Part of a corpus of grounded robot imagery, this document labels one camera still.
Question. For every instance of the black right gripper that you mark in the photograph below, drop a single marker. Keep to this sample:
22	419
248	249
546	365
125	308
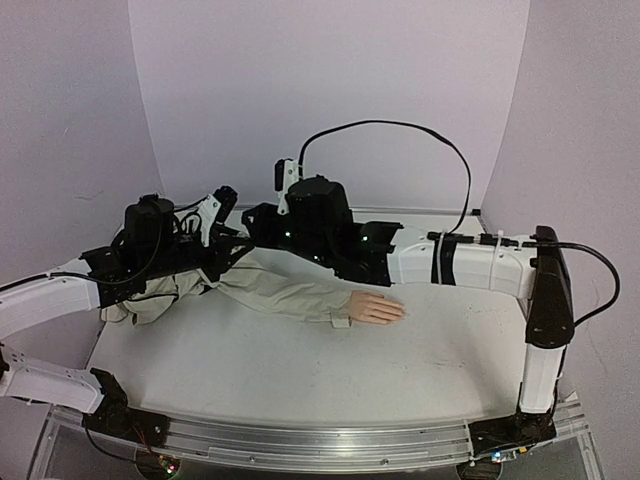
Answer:
270	226

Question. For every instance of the beige zip jacket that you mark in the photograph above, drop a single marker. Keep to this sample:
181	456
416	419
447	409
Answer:
249	283

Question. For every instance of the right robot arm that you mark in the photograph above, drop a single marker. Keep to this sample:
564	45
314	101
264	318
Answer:
391	253

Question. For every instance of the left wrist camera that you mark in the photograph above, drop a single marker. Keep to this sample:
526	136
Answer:
206	219

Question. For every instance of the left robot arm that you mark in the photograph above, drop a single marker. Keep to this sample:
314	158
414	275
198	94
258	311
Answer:
98	278

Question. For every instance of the aluminium rear table rail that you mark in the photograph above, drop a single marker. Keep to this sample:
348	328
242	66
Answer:
404	211

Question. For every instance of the aluminium front table rail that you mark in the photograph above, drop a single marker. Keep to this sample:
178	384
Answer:
135	444

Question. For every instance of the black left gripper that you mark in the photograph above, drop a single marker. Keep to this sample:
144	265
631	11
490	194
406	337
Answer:
221	261

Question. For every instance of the mannequin hand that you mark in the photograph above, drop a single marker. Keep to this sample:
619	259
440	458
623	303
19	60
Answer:
374	308

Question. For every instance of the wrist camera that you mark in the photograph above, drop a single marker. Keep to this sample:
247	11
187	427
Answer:
206	219
287	172

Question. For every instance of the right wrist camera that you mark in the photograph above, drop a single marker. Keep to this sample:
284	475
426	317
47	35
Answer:
287	172

